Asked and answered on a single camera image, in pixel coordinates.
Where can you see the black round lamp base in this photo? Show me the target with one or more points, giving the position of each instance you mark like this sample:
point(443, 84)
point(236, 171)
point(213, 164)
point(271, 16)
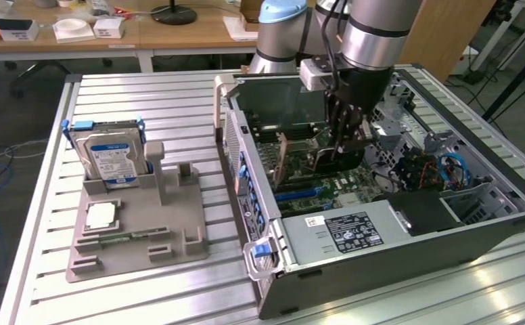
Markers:
point(175, 15)

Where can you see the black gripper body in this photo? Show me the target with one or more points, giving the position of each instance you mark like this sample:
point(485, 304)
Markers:
point(364, 88)

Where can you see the open black PC case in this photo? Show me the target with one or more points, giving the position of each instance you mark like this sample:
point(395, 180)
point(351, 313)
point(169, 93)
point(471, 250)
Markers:
point(380, 281)

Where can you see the wooden cabinet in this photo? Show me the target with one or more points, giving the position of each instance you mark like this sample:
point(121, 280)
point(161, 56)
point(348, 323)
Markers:
point(452, 34)

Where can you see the black chassis intrusion switch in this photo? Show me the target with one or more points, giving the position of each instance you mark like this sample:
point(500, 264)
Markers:
point(244, 130)

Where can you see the perforated metal disk bay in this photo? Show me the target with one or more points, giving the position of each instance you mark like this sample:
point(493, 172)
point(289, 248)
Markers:
point(397, 149)

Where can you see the grey parts rack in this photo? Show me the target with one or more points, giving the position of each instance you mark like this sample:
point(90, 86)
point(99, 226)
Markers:
point(145, 216)

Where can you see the grey power supply unit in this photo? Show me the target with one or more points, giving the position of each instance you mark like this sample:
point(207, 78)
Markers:
point(308, 243)

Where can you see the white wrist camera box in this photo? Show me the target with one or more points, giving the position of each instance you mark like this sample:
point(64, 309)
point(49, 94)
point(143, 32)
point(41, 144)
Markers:
point(312, 76)

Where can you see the black slanted stand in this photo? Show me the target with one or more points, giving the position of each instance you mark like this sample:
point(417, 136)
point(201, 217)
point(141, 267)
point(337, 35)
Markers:
point(515, 74)

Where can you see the silver CPU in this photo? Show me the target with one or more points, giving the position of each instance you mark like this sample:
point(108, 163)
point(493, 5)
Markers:
point(100, 216)

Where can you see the white square holder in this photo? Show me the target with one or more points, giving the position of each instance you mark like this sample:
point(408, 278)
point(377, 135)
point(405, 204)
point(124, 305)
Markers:
point(73, 32)

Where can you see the green motherboard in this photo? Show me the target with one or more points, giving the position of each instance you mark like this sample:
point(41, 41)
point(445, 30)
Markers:
point(348, 189)

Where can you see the blue case latch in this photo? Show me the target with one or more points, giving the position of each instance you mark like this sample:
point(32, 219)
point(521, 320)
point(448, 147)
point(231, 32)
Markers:
point(260, 251)

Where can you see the brown cardboard box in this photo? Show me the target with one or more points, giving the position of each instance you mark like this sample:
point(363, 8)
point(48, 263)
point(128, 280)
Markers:
point(249, 10)

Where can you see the green RAM stick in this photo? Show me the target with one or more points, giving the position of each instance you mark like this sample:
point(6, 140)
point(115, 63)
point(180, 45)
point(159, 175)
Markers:
point(123, 236)

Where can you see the blue expansion slot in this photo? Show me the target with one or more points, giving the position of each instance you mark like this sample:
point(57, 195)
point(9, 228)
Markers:
point(296, 195)

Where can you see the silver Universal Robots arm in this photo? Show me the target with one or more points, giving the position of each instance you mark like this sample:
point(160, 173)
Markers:
point(371, 40)

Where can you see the graphics card with metal bracket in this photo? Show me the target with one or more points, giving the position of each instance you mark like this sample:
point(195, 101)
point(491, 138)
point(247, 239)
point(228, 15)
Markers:
point(335, 166)

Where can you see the wooden desk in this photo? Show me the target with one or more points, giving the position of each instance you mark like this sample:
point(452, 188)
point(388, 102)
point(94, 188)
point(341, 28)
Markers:
point(176, 34)

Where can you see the hard disk in blue caddy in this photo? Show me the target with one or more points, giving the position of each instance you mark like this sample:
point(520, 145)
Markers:
point(109, 159)

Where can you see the plain white box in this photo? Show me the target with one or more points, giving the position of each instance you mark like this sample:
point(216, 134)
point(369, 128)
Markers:
point(109, 28)

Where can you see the white paper booklet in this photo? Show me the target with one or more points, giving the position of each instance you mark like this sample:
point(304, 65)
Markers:
point(240, 30)

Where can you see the white box with black lid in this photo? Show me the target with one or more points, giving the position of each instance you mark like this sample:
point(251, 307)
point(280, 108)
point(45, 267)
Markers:
point(16, 32)

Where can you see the black office chair base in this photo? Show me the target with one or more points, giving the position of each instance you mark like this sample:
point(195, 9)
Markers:
point(32, 72)

